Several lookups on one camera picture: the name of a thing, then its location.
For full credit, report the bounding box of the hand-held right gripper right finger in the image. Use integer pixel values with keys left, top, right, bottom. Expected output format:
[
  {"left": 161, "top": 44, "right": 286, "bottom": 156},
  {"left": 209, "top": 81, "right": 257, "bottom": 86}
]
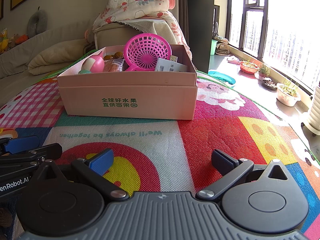
[{"left": 196, "top": 149, "right": 293, "bottom": 202}]

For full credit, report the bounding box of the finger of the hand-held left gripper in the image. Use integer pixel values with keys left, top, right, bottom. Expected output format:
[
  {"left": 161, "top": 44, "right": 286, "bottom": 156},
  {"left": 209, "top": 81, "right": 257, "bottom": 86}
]
[
  {"left": 0, "top": 134, "right": 41, "bottom": 156},
  {"left": 0, "top": 142, "right": 63, "bottom": 173}
]

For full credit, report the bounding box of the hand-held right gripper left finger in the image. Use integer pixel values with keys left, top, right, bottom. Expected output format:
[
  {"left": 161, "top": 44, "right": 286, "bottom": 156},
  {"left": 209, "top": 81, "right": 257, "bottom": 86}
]
[{"left": 35, "top": 148, "right": 130, "bottom": 202}]

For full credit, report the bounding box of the pink cardboard box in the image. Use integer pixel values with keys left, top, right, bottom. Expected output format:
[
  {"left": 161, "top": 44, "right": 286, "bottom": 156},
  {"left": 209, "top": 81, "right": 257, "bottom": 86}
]
[{"left": 57, "top": 44, "right": 198, "bottom": 121}]

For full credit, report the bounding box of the bread with barcode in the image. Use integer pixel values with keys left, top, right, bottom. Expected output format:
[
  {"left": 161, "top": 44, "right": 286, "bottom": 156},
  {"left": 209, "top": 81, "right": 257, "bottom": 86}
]
[{"left": 104, "top": 59, "right": 125, "bottom": 72}]

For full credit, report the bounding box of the pink white toy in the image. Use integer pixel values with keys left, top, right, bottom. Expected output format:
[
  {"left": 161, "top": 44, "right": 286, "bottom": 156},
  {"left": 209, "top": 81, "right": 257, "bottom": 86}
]
[{"left": 81, "top": 51, "right": 106, "bottom": 75}]

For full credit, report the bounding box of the white socket panel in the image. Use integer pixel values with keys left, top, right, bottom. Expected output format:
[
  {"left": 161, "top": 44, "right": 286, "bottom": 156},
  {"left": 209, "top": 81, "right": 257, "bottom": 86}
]
[{"left": 154, "top": 57, "right": 189, "bottom": 73}]

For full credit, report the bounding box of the pink plastic basket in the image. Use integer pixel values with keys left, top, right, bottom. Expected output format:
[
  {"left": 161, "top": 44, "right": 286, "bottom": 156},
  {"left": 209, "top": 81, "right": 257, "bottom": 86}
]
[{"left": 123, "top": 33, "right": 173, "bottom": 72}]

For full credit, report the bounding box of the colourful printed play mat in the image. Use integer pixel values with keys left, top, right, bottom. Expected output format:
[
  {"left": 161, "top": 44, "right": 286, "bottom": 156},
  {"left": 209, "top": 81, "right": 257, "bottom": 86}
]
[{"left": 0, "top": 69, "right": 320, "bottom": 240}]

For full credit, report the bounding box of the teal plastic basin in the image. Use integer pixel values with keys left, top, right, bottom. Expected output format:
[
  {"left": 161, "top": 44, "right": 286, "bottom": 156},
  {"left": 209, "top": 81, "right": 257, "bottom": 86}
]
[{"left": 208, "top": 70, "right": 236, "bottom": 88}]

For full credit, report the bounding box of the dark shallow dish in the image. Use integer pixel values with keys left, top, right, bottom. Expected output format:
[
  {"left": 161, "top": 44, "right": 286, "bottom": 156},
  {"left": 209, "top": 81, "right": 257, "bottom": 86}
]
[{"left": 262, "top": 79, "right": 278, "bottom": 90}]

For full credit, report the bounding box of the white plant pot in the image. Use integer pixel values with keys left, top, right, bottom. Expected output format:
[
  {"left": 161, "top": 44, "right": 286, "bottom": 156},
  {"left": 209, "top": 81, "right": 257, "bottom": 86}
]
[{"left": 276, "top": 79, "right": 301, "bottom": 107}]

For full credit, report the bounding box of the beige folded quilt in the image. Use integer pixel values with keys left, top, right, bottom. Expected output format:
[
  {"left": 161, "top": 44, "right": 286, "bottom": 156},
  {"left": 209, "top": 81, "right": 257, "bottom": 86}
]
[{"left": 27, "top": 39, "right": 93, "bottom": 76}]

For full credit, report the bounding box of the red plant bowl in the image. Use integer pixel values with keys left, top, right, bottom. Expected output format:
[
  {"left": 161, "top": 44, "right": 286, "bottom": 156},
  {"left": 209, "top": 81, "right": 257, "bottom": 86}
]
[{"left": 239, "top": 60, "right": 260, "bottom": 74}]

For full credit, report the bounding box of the small potted plant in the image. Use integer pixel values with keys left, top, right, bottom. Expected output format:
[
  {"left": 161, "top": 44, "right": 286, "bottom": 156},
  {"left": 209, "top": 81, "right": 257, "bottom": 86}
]
[{"left": 258, "top": 64, "right": 271, "bottom": 80}]

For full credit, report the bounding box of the large white ribbed pot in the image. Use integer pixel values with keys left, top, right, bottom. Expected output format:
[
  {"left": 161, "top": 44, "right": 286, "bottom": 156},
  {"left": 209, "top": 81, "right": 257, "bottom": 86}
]
[{"left": 302, "top": 85, "right": 320, "bottom": 132}]

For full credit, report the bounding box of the orange plush toy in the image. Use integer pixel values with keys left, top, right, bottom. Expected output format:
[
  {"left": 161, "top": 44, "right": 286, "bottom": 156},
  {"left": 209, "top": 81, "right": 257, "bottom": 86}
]
[{"left": 15, "top": 34, "right": 29, "bottom": 45}]

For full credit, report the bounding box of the yellow plush llama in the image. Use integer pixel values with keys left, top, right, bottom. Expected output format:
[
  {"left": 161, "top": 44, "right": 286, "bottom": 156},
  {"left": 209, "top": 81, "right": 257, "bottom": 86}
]
[{"left": 0, "top": 28, "right": 9, "bottom": 53}]

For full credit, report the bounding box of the grey neck pillow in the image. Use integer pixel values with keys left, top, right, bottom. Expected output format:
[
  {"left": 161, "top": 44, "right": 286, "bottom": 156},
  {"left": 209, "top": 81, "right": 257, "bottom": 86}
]
[{"left": 27, "top": 7, "right": 49, "bottom": 36}]

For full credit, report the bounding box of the beige sofa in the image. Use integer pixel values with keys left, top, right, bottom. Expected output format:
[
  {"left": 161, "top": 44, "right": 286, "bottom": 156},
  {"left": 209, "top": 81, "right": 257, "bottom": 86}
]
[{"left": 0, "top": 20, "right": 185, "bottom": 79}]

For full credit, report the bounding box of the dark curtain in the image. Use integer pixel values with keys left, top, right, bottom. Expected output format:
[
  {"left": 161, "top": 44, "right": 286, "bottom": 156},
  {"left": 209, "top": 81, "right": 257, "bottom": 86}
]
[{"left": 177, "top": 0, "right": 216, "bottom": 73}]

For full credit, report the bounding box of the small dark framed picture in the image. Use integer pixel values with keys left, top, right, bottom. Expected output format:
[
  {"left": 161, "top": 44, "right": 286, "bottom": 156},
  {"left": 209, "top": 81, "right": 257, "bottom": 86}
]
[{"left": 213, "top": 5, "right": 221, "bottom": 34}]

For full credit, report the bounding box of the grey fringed towel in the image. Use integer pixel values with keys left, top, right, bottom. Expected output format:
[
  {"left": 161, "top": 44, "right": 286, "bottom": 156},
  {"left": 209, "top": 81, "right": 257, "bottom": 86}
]
[{"left": 117, "top": 19, "right": 170, "bottom": 46}]

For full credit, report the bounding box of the floral blanket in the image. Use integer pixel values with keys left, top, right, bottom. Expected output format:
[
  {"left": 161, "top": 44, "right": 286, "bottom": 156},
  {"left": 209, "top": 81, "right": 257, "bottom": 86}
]
[{"left": 92, "top": 0, "right": 193, "bottom": 60}]

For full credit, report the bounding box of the black window frame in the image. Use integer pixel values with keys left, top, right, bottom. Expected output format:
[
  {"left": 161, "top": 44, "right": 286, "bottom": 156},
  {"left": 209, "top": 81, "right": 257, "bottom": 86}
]
[{"left": 224, "top": 0, "right": 320, "bottom": 92}]

